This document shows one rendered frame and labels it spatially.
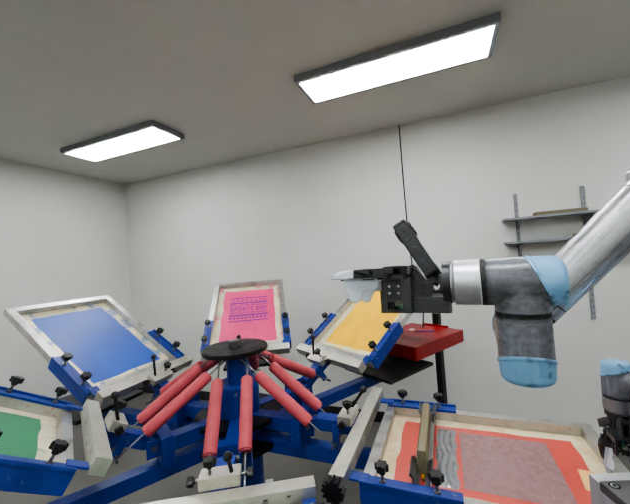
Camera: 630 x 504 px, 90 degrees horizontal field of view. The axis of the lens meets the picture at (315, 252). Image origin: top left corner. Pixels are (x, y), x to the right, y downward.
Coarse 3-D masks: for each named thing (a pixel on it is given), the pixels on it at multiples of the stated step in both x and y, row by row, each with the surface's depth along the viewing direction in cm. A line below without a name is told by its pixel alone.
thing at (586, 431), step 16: (384, 416) 142; (416, 416) 146; (448, 416) 141; (464, 416) 139; (480, 416) 136; (496, 416) 136; (512, 416) 135; (384, 432) 129; (560, 432) 126; (576, 432) 124; (592, 432) 120; (384, 448) 122; (592, 448) 115; (368, 464) 110
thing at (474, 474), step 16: (400, 464) 114; (464, 464) 112; (480, 464) 111; (496, 464) 111; (400, 480) 106; (464, 480) 104; (480, 480) 104; (496, 480) 103; (512, 480) 103; (528, 480) 102; (544, 480) 102; (560, 480) 101; (576, 480) 101; (464, 496) 97; (480, 496) 97; (496, 496) 96; (512, 496) 96; (528, 496) 96; (544, 496) 95; (560, 496) 95; (576, 496) 94
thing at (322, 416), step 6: (318, 414) 137; (324, 414) 137; (330, 414) 137; (336, 414) 136; (318, 420) 134; (324, 420) 133; (330, 420) 132; (336, 420) 131; (318, 426) 134; (324, 426) 133; (330, 426) 132; (342, 432) 130; (348, 432) 129
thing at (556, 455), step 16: (416, 432) 134; (464, 432) 131; (480, 432) 131; (496, 432) 130; (416, 448) 123; (464, 448) 121; (480, 448) 120; (496, 448) 119; (512, 448) 119; (528, 448) 118; (544, 448) 118; (560, 448) 117; (512, 464) 110; (528, 464) 110; (544, 464) 109; (560, 464) 109; (576, 464) 108
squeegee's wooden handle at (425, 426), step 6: (426, 408) 132; (426, 414) 128; (426, 420) 123; (420, 426) 119; (426, 426) 119; (420, 432) 115; (426, 432) 115; (420, 438) 111; (426, 438) 111; (420, 444) 108; (426, 444) 108; (420, 450) 105; (426, 450) 105; (420, 456) 104; (426, 456) 104; (420, 462) 104; (426, 462) 104; (420, 468) 104; (426, 468) 104
